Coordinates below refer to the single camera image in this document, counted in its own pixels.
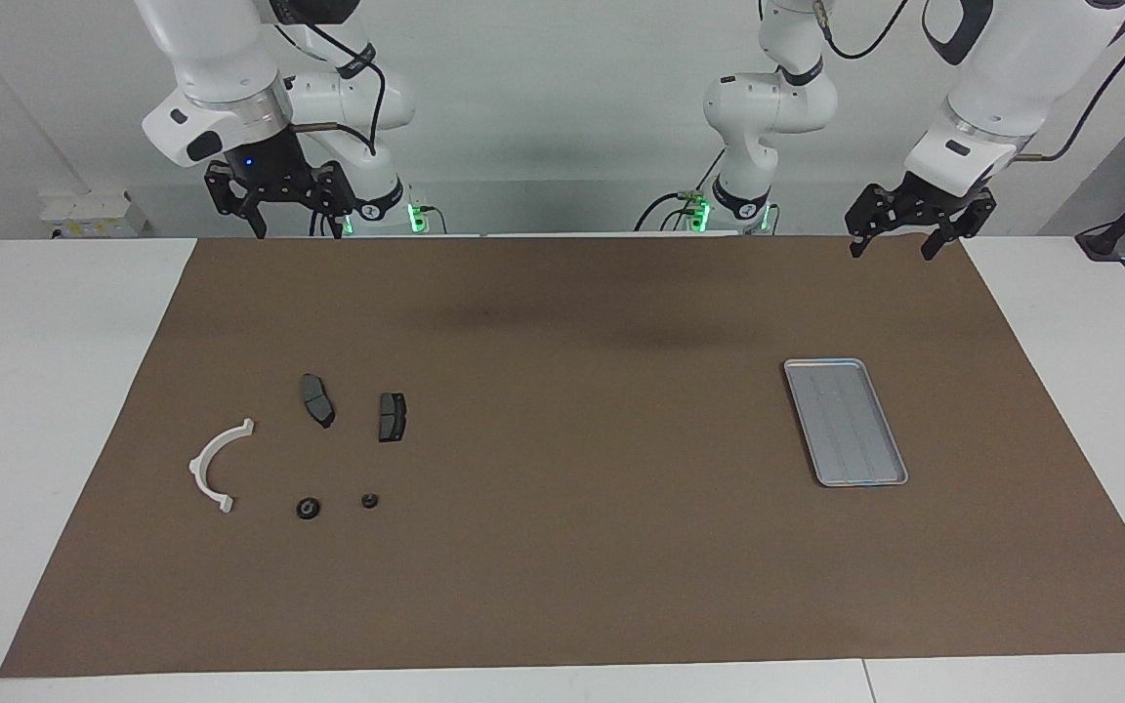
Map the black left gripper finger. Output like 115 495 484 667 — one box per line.
844 182 895 259
921 186 998 261

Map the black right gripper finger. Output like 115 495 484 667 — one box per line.
204 163 267 239
317 160 357 241

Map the silver metal tray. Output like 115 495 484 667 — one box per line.
783 358 909 487

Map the white power box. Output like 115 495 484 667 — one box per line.
39 189 154 239

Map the curved dark grey brake pad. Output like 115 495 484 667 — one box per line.
300 373 337 431

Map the rectangular dark grey brake pad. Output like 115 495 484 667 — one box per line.
376 393 408 444

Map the brown table mat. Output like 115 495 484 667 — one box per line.
0 234 1125 679

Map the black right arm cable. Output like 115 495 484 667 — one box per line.
274 20 388 159

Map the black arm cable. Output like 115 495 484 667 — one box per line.
633 0 1125 233
274 20 388 159

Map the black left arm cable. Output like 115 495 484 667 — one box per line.
633 0 1125 233

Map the white semicircular plastic bracket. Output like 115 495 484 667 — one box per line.
187 417 258 516

